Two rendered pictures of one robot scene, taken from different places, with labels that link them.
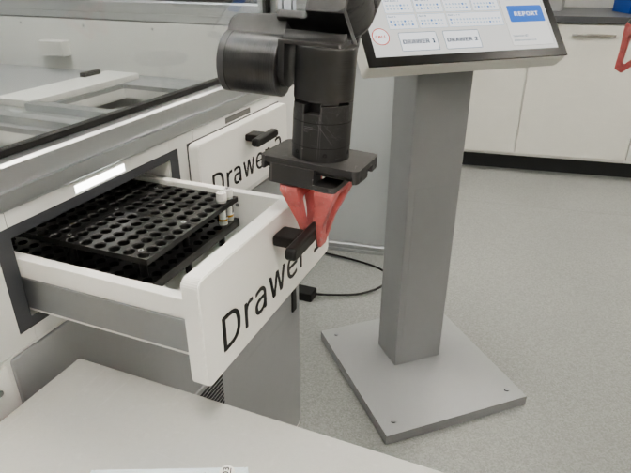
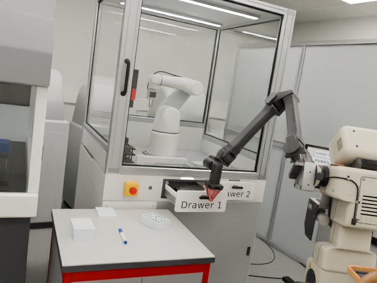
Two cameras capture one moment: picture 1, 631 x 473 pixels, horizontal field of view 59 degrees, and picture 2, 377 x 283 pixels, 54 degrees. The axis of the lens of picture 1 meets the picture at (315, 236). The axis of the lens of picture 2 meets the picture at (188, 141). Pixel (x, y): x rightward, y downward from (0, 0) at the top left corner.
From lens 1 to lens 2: 1.52 m
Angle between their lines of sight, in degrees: 45
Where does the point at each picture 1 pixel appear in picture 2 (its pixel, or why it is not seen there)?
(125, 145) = (194, 174)
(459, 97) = not seen: hidden behind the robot
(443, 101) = not seen: hidden behind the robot
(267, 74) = (207, 165)
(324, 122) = (212, 176)
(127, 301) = (173, 195)
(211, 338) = (178, 202)
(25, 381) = (157, 207)
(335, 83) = (215, 169)
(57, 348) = (165, 205)
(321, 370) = not seen: outside the picture
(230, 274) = (187, 195)
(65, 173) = (179, 174)
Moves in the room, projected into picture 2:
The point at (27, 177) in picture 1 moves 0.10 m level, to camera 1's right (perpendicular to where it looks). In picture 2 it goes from (173, 172) to (185, 177)
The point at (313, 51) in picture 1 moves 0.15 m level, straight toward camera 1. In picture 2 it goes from (212, 163) to (192, 164)
